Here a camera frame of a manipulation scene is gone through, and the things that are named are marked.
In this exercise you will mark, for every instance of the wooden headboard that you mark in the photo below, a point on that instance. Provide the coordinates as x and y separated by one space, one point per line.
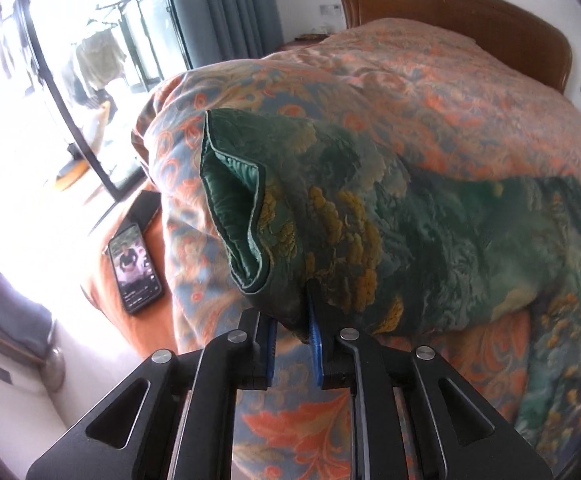
445 10

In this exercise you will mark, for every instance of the wooden chair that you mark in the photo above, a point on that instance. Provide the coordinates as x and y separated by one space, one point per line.
73 170

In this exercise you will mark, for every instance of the hanging beige garment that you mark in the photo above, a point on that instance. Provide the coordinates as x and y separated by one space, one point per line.
98 57

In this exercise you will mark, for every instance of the black phone lying dark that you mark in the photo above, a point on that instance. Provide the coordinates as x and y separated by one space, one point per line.
145 210

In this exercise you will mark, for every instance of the blue-grey curtain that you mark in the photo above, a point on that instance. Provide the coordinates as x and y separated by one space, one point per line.
220 5

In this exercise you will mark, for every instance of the black sliding door frame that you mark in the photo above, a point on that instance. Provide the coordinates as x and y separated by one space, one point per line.
78 125

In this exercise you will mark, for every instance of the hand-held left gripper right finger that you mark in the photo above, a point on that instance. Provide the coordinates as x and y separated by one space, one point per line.
316 345

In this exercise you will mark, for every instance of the black smartphone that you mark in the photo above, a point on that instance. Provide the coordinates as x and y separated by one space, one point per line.
134 267

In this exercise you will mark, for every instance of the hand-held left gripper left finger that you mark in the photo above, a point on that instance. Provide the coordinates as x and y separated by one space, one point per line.
269 352

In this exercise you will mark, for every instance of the grey cloth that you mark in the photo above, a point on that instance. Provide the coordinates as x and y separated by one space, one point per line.
5 305

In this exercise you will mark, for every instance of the black wall socket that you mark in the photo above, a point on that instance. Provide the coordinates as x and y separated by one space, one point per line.
3 375

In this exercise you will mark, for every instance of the black clothes rack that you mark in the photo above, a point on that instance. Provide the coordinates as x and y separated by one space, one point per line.
130 0

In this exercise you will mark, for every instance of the wooden nightstand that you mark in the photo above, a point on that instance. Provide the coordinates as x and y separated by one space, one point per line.
303 40

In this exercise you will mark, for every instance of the orange floral bedspread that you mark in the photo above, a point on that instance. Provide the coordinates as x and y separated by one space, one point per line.
420 85

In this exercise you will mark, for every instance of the silver metal post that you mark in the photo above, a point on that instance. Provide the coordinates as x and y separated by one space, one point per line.
53 366

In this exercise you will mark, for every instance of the white wall switch plate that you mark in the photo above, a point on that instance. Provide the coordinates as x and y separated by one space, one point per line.
330 8

